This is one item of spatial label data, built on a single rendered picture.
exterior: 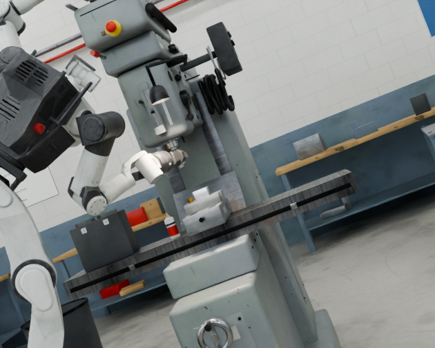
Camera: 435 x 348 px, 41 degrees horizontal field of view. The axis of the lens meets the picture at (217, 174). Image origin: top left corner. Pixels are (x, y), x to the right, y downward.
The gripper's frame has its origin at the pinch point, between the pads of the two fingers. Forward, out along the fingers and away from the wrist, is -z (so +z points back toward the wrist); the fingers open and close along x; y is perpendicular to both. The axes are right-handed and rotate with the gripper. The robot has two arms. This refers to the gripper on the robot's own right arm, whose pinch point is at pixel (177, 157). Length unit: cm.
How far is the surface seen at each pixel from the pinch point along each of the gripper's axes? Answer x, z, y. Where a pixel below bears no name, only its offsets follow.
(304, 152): 78, -364, 24
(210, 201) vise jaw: -9.9, 5.2, 21.2
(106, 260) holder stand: 37, 21, 29
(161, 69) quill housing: -11.3, 5.2, -34.3
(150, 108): -4.0, 12.4, -21.0
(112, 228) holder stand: 30.5, 17.9, 17.6
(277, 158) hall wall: 123, -401, 21
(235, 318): -21, 37, 60
